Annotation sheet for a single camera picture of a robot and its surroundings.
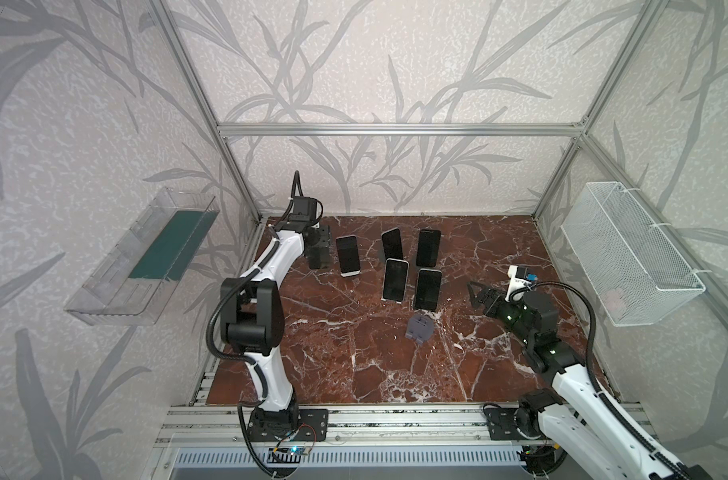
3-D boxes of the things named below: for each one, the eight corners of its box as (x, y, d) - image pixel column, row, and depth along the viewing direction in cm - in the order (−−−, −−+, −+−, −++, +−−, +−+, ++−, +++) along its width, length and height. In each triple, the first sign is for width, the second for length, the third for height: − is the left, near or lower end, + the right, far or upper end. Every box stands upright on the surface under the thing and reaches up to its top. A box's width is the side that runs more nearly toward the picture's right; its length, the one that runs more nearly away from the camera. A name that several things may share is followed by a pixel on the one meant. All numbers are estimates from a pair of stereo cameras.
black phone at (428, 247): (419, 273, 106) (424, 246, 93) (410, 261, 109) (413, 233, 97) (437, 264, 108) (444, 236, 96) (428, 252, 112) (433, 224, 99)
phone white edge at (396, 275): (381, 300, 98) (381, 279, 88) (386, 279, 103) (387, 256, 93) (404, 304, 97) (406, 283, 87) (407, 282, 102) (410, 260, 92)
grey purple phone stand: (405, 342, 90) (406, 337, 86) (404, 320, 94) (405, 314, 91) (434, 342, 90) (435, 337, 86) (431, 320, 94) (433, 314, 91)
